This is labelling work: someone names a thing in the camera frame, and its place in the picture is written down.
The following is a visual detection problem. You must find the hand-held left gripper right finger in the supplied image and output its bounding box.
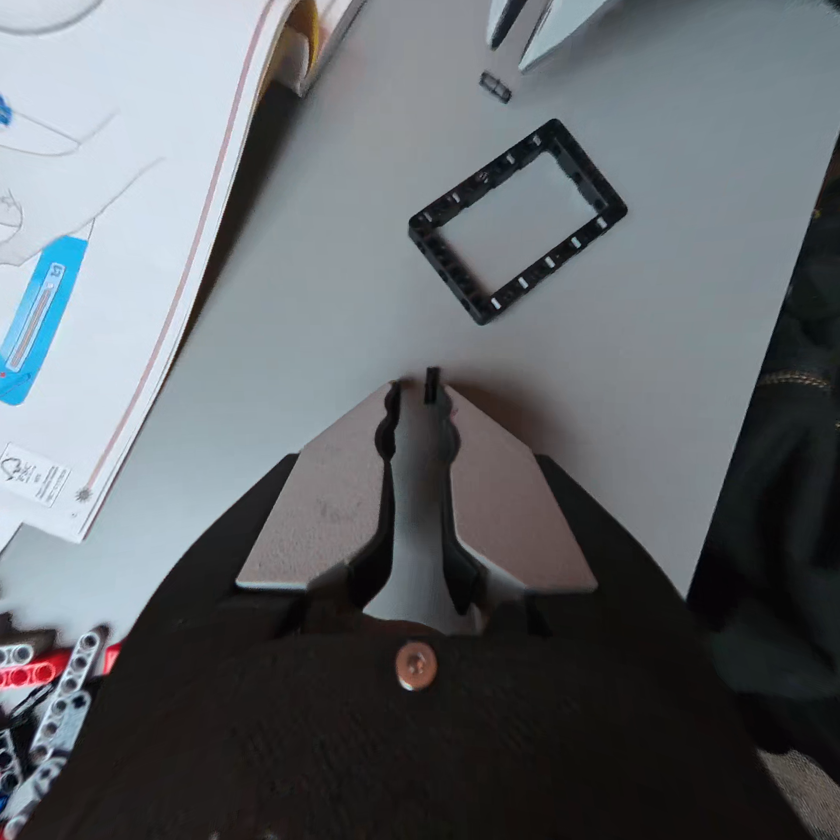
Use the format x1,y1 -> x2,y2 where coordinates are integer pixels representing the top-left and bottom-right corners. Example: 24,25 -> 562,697
441,386 -> 599,616

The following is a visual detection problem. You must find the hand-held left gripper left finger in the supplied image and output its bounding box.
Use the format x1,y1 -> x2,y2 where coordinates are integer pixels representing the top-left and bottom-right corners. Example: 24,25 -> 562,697
235,382 -> 403,613

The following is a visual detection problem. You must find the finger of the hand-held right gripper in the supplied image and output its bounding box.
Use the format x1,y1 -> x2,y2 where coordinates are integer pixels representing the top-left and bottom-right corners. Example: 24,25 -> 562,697
516,0 -> 619,74
486,0 -> 527,51

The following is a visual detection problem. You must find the black rectangular lego frame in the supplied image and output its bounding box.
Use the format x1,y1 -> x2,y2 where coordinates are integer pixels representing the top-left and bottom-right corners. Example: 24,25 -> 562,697
407,118 -> 630,328

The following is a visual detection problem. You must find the pile of small lego pieces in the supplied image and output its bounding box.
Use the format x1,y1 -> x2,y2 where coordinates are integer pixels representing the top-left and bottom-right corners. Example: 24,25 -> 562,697
0,622 -> 123,836

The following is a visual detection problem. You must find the lego instruction booklet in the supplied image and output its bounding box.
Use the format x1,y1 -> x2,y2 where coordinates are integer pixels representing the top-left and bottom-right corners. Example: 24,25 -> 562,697
0,0 -> 370,547

